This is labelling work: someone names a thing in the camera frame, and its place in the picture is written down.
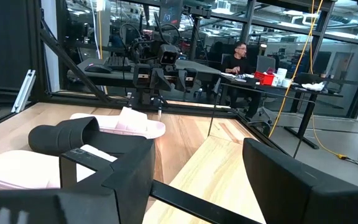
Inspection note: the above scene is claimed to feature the grey desk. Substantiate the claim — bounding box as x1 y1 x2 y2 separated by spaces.
67 57 226 94

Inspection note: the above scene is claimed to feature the red box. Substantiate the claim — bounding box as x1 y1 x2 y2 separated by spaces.
254 70 275 86

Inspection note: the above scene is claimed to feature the grey laptop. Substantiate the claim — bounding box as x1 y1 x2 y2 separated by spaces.
256 55 276 74

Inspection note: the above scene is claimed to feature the black metal wooden shelf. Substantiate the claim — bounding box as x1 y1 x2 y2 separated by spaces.
141 77 319 224

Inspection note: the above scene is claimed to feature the pink rubber slide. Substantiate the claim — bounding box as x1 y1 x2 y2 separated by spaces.
70 106 167 140
0 144 117 190

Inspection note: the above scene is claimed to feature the yellow cable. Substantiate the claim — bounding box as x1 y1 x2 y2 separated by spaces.
268 0 324 138
309 0 349 160

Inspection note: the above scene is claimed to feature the black aluminium rig frame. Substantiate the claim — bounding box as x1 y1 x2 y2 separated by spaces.
0 0 291 156

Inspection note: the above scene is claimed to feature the silver aluminium extrusion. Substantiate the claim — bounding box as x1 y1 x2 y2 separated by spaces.
11 69 37 114

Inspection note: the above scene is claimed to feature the black keyboard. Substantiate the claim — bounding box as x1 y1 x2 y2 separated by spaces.
103 55 132 72

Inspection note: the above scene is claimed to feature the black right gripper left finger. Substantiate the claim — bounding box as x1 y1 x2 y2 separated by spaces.
59 138 156 224

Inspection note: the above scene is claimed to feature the black desk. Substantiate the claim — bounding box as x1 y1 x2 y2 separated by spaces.
219 73 344 150

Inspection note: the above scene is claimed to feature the black computer mouse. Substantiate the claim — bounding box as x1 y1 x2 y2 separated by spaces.
84 63 113 74

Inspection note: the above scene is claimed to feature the black office chair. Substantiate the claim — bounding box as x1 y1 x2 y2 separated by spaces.
253 99 275 125

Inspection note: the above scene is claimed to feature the black rubber slide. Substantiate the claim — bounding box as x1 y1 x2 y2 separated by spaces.
28 116 154 156

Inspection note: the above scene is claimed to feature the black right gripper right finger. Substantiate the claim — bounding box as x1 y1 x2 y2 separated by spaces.
242 138 356 224

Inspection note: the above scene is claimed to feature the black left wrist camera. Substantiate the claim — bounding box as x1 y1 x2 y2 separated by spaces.
157 44 180 65

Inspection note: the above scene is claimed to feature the person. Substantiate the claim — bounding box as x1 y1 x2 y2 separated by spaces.
220 42 262 121

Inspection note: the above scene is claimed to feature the dark hanging screen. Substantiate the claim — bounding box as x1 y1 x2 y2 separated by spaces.
159 0 183 28

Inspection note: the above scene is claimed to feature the white cloth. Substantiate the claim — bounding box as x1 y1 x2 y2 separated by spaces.
301 81 326 92

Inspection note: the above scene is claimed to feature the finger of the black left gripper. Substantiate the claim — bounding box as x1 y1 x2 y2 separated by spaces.
175 70 188 91
149 67 172 93

